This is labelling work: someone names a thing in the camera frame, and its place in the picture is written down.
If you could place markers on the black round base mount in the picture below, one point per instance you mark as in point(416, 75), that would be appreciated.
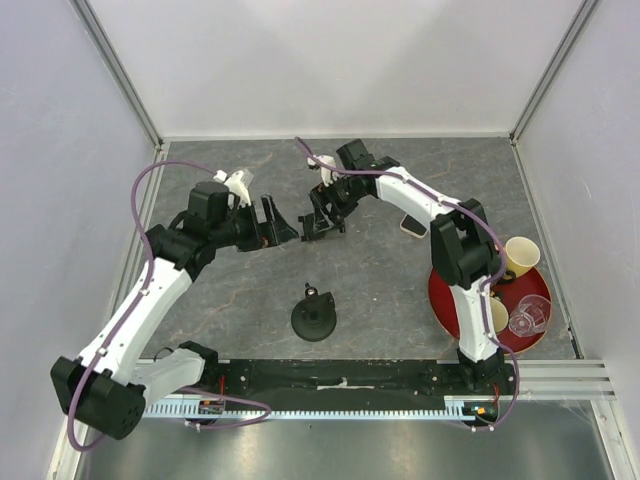
point(314, 318)

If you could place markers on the right aluminium frame post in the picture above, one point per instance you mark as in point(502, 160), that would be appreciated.
point(563, 50)

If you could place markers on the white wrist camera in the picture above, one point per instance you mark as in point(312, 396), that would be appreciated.
point(238, 183)
point(327, 166)

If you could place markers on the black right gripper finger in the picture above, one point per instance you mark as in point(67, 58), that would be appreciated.
point(314, 227)
point(336, 221)

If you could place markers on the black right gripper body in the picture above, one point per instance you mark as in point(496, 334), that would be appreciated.
point(342, 194)

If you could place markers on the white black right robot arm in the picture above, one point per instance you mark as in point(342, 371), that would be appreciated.
point(465, 252)

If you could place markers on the beige paper cup upper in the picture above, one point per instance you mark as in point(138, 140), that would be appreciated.
point(523, 254)

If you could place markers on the grey slotted cable duct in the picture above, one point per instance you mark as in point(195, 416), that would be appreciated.
point(193, 408)

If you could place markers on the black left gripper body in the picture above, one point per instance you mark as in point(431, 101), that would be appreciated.
point(242, 227)

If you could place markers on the black phone pink case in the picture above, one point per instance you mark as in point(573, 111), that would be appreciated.
point(412, 227)

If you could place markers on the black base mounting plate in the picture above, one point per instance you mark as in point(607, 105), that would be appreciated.
point(349, 382)

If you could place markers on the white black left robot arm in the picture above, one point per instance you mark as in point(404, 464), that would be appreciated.
point(100, 387)

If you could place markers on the beige paper cup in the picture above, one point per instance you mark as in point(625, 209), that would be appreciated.
point(500, 315)
point(523, 254)

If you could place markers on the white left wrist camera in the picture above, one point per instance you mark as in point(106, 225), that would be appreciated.
point(238, 183)

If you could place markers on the aluminium frame post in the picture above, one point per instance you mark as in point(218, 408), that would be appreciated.
point(563, 50)
point(93, 26)

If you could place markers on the clear plastic cup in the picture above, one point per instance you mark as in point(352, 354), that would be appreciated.
point(531, 316)

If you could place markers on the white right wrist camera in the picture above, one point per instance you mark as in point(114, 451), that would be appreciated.
point(327, 166)

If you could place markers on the left aluminium frame post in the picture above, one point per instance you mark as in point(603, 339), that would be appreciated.
point(93, 26)

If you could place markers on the red round tray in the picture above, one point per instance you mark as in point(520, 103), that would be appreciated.
point(442, 303)

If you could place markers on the beige paper cup lower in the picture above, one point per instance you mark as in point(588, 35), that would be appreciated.
point(500, 315)

